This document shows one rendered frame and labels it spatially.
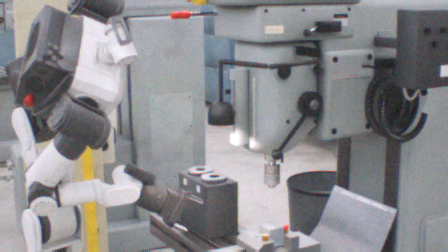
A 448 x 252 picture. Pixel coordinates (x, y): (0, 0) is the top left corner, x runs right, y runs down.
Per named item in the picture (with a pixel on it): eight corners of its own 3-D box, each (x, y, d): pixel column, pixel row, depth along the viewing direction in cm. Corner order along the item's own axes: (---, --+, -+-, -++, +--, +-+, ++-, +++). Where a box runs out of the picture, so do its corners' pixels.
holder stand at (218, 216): (207, 240, 232) (206, 183, 228) (179, 220, 251) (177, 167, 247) (238, 233, 238) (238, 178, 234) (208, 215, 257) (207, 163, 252)
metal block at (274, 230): (269, 248, 204) (269, 229, 203) (258, 242, 209) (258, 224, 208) (283, 245, 206) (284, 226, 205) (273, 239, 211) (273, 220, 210)
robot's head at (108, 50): (107, 71, 191) (123, 56, 185) (95, 40, 193) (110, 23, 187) (126, 68, 196) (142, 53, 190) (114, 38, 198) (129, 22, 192)
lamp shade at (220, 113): (202, 123, 187) (201, 100, 186) (220, 119, 192) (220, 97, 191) (221, 127, 182) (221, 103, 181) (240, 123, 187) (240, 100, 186)
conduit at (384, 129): (382, 148, 185) (385, 72, 181) (345, 137, 199) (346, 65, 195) (428, 139, 194) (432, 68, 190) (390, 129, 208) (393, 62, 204)
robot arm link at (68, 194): (96, 210, 204) (33, 221, 199) (91, 185, 211) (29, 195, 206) (93, 186, 197) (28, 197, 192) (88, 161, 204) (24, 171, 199)
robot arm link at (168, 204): (174, 231, 214) (142, 218, 208) (163, 219, 222) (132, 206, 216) (194, 197, 213) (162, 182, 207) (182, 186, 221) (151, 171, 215)
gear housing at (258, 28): (258, 43, 178) (258, 5, 176) (212, 37, 199) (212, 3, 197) (357, 38, 194) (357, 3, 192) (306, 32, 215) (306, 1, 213)
